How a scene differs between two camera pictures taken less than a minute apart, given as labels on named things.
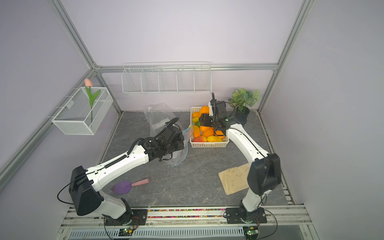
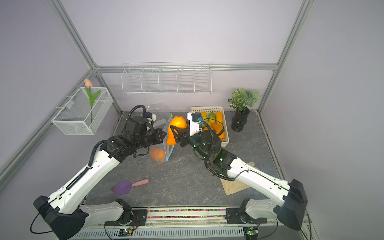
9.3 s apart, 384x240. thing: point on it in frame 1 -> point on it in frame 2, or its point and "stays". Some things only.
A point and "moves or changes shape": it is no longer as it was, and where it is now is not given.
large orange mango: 205,109 -> 178,121
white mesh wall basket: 83,113 stays
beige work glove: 235,179 stays
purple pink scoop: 123,187 stays
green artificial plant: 241,98 stays
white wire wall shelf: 167,78 stays
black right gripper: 204,119 -> 184,134
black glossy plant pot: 241,113 stays
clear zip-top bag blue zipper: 178,157 moves or changes shape
